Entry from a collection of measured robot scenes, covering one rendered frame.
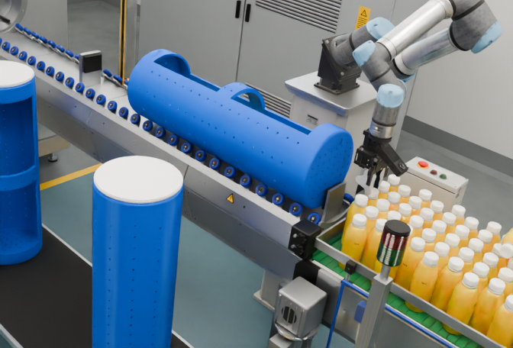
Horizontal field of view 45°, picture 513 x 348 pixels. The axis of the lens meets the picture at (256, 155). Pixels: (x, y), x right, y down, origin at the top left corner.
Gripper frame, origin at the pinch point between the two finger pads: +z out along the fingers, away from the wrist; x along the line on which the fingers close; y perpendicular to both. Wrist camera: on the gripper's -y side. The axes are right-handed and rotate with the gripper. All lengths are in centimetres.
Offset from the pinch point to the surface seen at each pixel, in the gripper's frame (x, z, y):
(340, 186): 2.2, 2.4, 10.7
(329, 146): 5.6, -11.3, 15.7
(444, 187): -21.1, -1.2, -14.8
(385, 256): 42, -11, -27
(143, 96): 17, -3, 92
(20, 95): 40, 9, 140
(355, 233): 19.7, 3.3, -6.9
